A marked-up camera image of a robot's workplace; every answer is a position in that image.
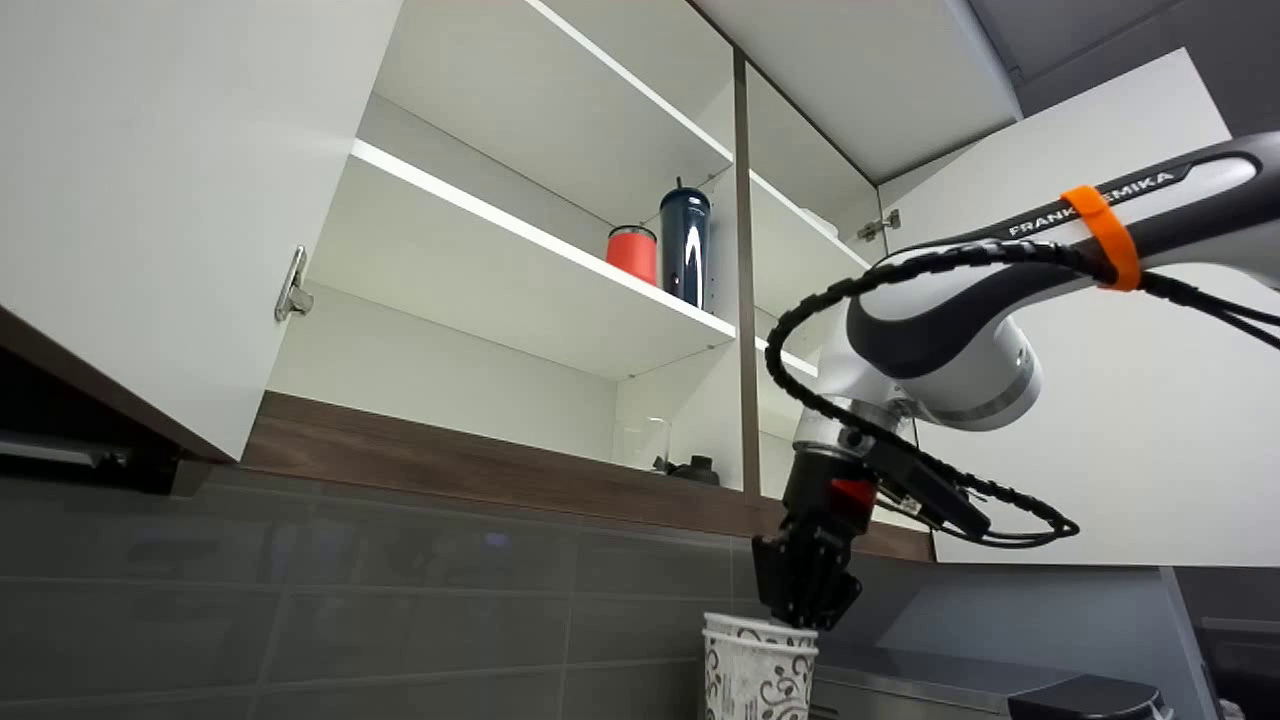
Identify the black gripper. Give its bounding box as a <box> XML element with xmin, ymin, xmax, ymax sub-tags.
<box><xmin>750</xmin><ymin>449</ymin><xmax>877</xmax><ymax>630</ymax></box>

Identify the patterned paper cup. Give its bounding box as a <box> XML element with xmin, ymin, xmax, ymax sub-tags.
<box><xmin>699</xmin><ymin>610</ymin><xmax>819</xmax><ymax>720</ymax></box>

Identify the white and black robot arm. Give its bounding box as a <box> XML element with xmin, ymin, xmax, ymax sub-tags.
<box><xmin>750</xmin><ymin>130</ymin><xmax>1280</xmax><ymax>627</ymax></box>

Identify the small black object on shelf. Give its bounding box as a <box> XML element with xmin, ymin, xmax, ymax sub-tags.
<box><xmin>650</xmin><ymin>457</ymin><xmax>720</xmax><ymax>483</ymax></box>

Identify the white cabinet shelf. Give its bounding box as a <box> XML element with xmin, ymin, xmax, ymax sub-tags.
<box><xmin>308</xmin><ymin>136</ymin><xmax>873</xmax><ymax>433</ymax></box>

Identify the black appliance corner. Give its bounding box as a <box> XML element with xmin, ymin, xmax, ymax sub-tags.
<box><xmin>1008</xmin><ymin>677</ymin><xmax>1162</xmax><ymax>720</ymax></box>

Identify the red cup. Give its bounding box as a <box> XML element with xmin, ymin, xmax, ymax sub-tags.
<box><xmin>602</xmin><ymin>222</ymin><xmax>657</xmax><ymax>282</ymax></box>

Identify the dark blue tumbler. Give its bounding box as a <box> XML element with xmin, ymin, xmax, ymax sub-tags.
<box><xmin>658</xmin><ymin>185</ymin><xmax>710</xmax><ymax>302</ymax></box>

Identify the white right cabinet door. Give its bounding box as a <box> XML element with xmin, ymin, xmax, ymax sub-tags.
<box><xmin>881</xmin><ymin>50</ymin><xmax>1280</xmax><ymax>566</ymax></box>

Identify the white cabinet door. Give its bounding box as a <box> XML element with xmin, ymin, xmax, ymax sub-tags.
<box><xmin>881</xmin><ymin>50</ymin><xmax>1280</xmax><ymax>566</ymax></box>
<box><xmin>0</xmin><ymin>0</ymin><xmax>403</xmax><ymax>458</ymax></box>

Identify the metal door hinge left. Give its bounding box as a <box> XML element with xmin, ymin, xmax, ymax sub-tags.
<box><xmin>271</xmin><ymin>248</ymin><xmax>316</xmax><ymax>322</ymax></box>

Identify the white left cabinet door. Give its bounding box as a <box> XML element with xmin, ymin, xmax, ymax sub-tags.
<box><xmin>0</xmin><ymin>0</ymin><xmax>403</xmax><ymax>458</ymax></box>

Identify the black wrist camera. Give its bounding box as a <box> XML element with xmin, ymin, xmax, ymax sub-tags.
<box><xmin>873</xmin><ymin>439</ymin><xmax>992</xmax><ymax>534</ymax></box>

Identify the orange cable strap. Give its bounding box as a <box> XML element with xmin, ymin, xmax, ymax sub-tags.
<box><xmin>1058</xmin><ymin>178</ymin><xmax>1148</xmax><ymax>294</ymax></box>

